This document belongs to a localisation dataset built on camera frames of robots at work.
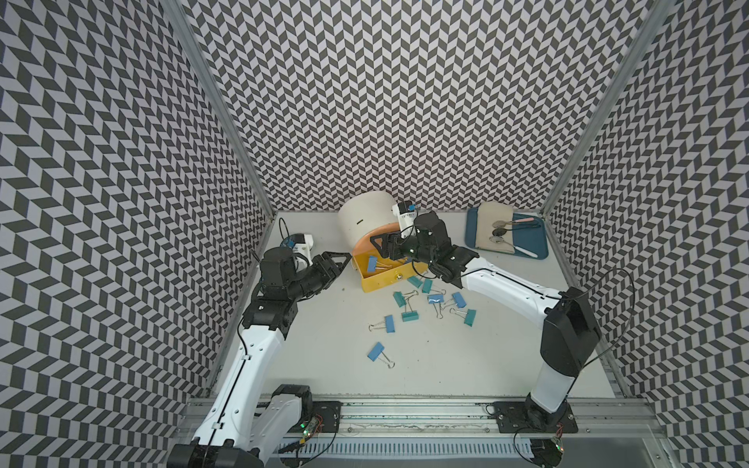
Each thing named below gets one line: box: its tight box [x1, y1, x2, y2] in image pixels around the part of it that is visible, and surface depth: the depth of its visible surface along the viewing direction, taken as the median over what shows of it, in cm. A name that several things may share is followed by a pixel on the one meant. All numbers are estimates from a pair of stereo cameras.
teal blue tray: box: [465, 207, 550, 261], surface depth 114 cm
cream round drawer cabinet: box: [337, 191, 400, 273], surface depth 88 cm
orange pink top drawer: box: [352, 222, 401, 256], surface depth 82 cm
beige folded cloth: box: [474, 201, 514, 254], surface depth 115 cm
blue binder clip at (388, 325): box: [368, 313, 396, 334], surface depth 91 cm
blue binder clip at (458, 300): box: [441, 291, 468, 311], surface depth 96 cm
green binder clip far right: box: [448, 307, 477, 327], surface depth 94 cm
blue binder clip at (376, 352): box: [366, 341, 396, 369], surface depth 86 cm
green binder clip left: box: [392, 290, 407, 309], surface depth 97 cm
